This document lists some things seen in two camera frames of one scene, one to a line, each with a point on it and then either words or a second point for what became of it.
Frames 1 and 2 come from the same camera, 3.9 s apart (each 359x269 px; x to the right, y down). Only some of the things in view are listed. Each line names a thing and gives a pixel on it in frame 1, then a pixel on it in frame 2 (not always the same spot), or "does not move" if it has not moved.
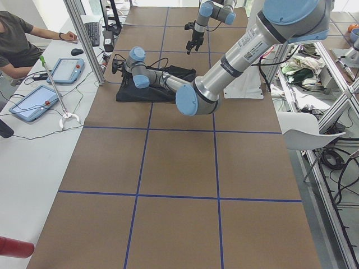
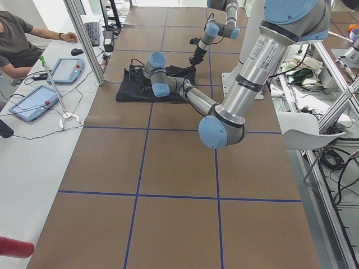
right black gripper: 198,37 -> 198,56
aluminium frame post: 84,40 does not move
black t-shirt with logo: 127,91 does not move
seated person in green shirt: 18,51 does not move
